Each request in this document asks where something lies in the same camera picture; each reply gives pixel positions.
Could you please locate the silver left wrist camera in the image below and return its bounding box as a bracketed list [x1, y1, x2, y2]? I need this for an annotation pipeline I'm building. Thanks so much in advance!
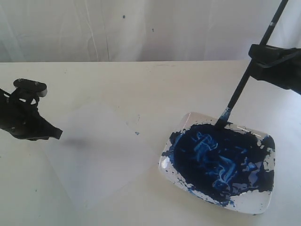
[13, 78, 48, 97]

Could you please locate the black paintbrush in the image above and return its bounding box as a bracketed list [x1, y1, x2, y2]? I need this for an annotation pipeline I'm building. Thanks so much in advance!
[215, 0, 288, 129]

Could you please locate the white paper sheet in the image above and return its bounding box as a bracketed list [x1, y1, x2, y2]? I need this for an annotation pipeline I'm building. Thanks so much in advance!
[43, 103, 159, 210]

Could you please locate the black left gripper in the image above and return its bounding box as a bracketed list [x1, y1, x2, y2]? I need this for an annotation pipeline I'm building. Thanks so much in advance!
[0, 88, 63, 141]

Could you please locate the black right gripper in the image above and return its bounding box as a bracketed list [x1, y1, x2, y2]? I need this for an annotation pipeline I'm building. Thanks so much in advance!
[248, 44, 301, 95]

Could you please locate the white backdrop cloth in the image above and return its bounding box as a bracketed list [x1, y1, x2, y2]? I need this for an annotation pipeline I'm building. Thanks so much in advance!
[0, 0, 301, 63]

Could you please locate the white tray with blue paint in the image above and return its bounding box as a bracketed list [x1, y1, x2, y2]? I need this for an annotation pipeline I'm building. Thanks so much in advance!
[158, 112, 276, 215]

